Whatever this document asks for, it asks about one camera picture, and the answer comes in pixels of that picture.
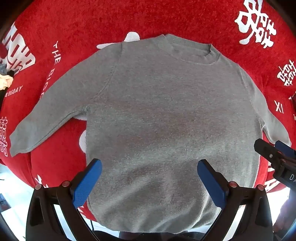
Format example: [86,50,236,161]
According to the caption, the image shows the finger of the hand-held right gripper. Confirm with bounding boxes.
[254,138,287,168]
[274,140,296,163]

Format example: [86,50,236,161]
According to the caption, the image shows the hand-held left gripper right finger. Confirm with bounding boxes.
[197,159,274,241]

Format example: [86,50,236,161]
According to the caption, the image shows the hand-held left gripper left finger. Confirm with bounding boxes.
[25,158,102,241]

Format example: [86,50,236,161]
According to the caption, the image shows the grey sweater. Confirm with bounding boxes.
[10,34,292,232]

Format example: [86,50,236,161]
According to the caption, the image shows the pile of clothes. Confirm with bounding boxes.
[0,62,15,91]

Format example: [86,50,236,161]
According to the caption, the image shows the red printed blanket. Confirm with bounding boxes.
[0,0,296,223]

